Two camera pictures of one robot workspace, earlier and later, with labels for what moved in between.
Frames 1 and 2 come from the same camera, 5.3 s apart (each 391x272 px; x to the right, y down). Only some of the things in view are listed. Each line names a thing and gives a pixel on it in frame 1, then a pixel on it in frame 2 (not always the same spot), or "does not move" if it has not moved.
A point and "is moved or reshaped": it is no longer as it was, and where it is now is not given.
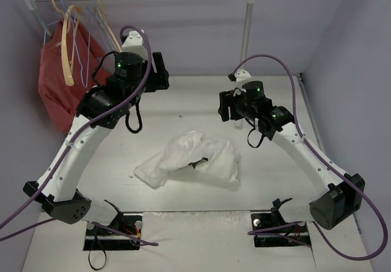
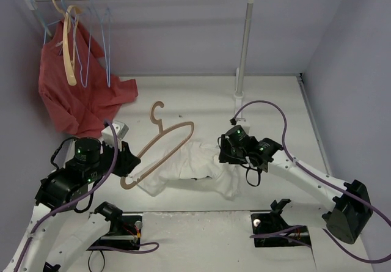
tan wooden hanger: x=101 y=10 → x=123 y=183
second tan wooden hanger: x=68 y=26 does not move
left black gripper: x=159 y=71 → x=123 y=158
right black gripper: x=225 y=105 → x=226 y=149
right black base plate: x=269 y=231 does not move
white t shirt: x=195 y=153 is moved or reshaped
